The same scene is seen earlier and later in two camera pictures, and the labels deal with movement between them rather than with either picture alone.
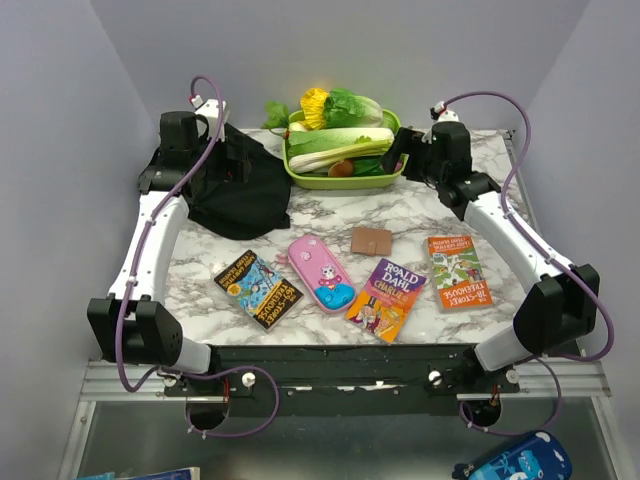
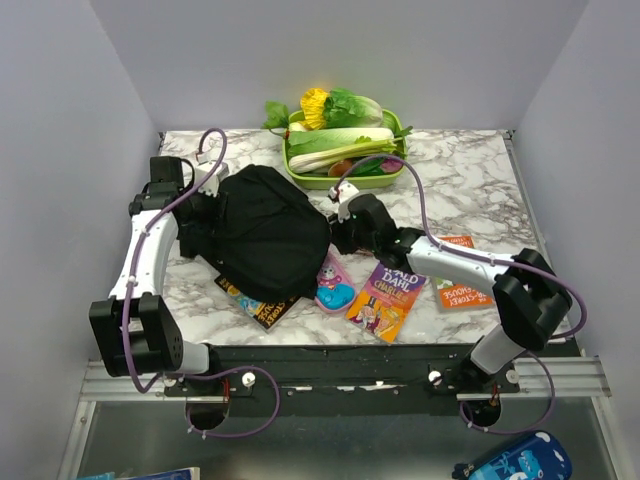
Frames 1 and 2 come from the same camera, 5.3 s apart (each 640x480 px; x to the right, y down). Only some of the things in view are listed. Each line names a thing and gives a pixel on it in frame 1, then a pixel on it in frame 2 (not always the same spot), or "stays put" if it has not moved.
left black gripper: (239, 167) to (214, 221)
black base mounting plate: (341, 379) stays put
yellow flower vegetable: (312, 102) stays put
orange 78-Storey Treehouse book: (459, 281) stays put
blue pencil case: (535, 456) stays put
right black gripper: (408, 142) to (337, 236)
